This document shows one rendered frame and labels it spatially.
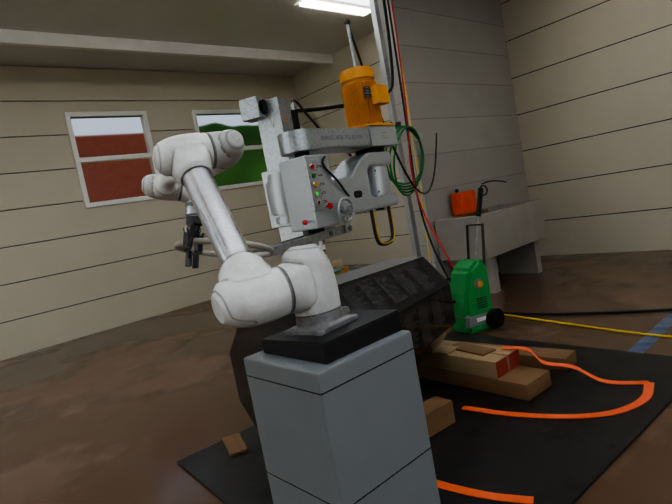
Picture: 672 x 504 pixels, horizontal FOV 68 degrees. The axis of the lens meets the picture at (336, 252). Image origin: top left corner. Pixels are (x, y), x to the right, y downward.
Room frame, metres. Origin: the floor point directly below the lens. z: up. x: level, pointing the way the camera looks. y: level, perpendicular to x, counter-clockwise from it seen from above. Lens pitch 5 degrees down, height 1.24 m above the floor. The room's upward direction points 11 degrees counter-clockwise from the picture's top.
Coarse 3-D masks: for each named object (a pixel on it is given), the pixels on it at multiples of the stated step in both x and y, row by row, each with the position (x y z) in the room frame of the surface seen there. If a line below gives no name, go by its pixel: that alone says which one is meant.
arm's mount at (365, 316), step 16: (368, 320) 1.54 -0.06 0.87; (384, 320) 1.55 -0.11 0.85; (272, 336) 1.64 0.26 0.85; (288, 336) 1.58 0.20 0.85; (304, 336) 1.53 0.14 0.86; (320, 336) 1.48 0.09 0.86; (336, 336) 1.43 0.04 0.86; (352, 336) 1.46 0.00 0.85; (368, 336) 1.50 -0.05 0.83; (384, 336) 1.54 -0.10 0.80; (272, 352) 1.59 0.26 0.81; (288, 352) 1.52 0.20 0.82; (304, 352) 1.46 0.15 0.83; (320, 352) 1.40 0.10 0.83; (336, 352) 1.41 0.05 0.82; (352, 352) 1.45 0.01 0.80
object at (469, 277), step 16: (480, 224) 4.11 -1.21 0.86; (464, 272) 4.05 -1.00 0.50; (480, 272) 4.03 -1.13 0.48; (464, 288) 4.00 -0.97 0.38; (480, 288) 4.02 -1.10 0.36; (464, 304) 3.99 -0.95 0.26; (480, 304) 4.01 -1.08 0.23; (464, 320) 3.99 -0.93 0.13; (480, 320) 3.99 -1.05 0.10; (496, 320) 4.01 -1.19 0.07
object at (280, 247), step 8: (320, 232) 2.92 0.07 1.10; (328, 232) 2.97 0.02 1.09; (336, 232) 3.02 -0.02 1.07; (344, 232) 3.08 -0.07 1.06; (288, 240) 2.88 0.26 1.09; (296, 240) 2.77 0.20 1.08; (304, 240) 2.82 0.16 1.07; (312, 240) 2.87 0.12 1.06; (320, 240) 2.91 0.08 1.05; (280, 248) 2.68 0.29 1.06; (288, 248) 2.72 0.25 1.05; (272, 256) 2.64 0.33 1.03
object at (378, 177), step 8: (368, 168) 3.40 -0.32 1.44; (376, 168) 3.38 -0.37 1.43; (384, 168) 3.41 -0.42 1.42; (368, 176) 3.39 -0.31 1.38; (376, 176) 3.38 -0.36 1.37; (384, 176) 3.40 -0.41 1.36; (376, 184) 3.38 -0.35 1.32; (384, 184) 3.39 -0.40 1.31; (376, 192) 3.38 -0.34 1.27; (384, 192) 3.39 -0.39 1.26
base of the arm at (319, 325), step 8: (328, 312) 1.54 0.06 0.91; (336, 312) 1.55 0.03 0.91; (344, 312) 1.66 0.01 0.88; (296, 320) 1.58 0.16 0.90; (304, 320) 1.54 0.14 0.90; (312, 320) 1.53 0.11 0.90; (320, 320) 1.53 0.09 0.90; (328, 320) 1.53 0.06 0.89; (336, 320) 1.54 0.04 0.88; (344, 320) 1.56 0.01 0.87; (352, 320) 1.58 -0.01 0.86; (296, 328) 1.57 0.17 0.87; (304, 328) 1.54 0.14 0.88; (312, 328) 1.52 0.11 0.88; (320, 328) 1.50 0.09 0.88; (328, 328) 1.51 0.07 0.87; (336, 328) 1.53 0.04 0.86
